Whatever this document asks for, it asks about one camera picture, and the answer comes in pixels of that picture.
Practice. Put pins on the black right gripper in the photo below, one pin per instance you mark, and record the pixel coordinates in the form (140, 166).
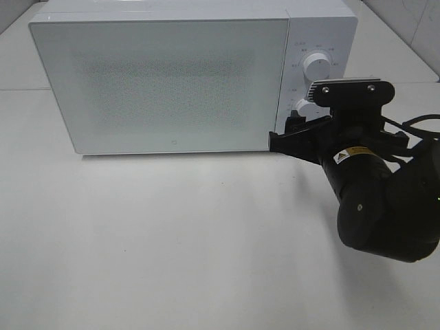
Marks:
(313, 138)

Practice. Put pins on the white microwave knob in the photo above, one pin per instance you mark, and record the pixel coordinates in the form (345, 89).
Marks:
(316, 65)
(308, 109)

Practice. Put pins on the white microwave door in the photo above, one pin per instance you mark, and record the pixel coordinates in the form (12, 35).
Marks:
(165, 87)

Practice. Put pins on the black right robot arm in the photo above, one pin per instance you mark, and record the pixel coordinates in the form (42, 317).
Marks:
(387, 184)

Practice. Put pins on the white microwave oven body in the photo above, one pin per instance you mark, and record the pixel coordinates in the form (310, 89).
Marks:
(312, 25)

